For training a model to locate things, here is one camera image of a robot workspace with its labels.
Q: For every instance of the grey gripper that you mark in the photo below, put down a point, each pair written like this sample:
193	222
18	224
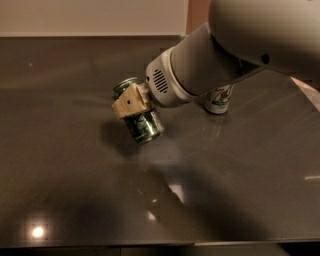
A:
162	83

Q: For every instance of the green soda can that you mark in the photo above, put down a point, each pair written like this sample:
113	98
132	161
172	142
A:
143	127

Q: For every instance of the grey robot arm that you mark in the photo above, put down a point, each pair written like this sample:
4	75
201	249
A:
240	38

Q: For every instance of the white 7up soda can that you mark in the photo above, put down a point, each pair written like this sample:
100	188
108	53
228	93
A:
217	100

